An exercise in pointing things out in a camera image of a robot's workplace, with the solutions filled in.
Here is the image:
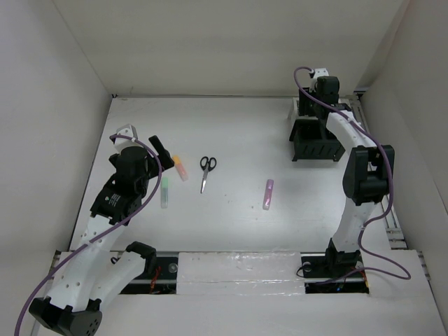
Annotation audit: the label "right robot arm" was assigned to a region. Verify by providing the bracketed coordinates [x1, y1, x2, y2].
[290, 69, 395, 281]

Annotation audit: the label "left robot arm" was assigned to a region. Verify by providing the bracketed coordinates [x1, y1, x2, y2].
[23, 133, 174, 335]

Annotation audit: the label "orange highlighter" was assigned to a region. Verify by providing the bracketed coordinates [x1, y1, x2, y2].
[173, 155, 188, 181]

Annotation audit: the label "white organizer box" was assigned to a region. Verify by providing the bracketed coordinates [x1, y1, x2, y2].
[288, 97, 352, 120]

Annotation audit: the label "green highlighter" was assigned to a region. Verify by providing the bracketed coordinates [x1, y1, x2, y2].
[160, 176, 169, 209]

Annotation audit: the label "black organizer box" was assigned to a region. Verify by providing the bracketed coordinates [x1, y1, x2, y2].
[289, 119, 345, 162]

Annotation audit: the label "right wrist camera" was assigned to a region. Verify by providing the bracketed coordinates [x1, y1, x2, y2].
[309, 68, 329, 91]

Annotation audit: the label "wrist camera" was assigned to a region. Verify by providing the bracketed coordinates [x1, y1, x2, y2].
[309, 68, 329, 91]
[112, 124, 138, 153]

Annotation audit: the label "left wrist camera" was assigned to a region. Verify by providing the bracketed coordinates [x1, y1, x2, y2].
[112, 124, 138, 153]

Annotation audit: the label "aluminium rail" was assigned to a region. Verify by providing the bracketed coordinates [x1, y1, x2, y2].
[347, 91, 408, 250]

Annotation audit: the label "black handled scissors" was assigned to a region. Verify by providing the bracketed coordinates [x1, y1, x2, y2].
[199, 156, 217, 194]

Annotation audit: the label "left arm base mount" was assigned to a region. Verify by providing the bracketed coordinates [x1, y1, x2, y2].
[120, 241, 179, 295]

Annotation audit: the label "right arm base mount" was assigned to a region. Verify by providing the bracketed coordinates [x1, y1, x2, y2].
[296, 253, 370, 294]

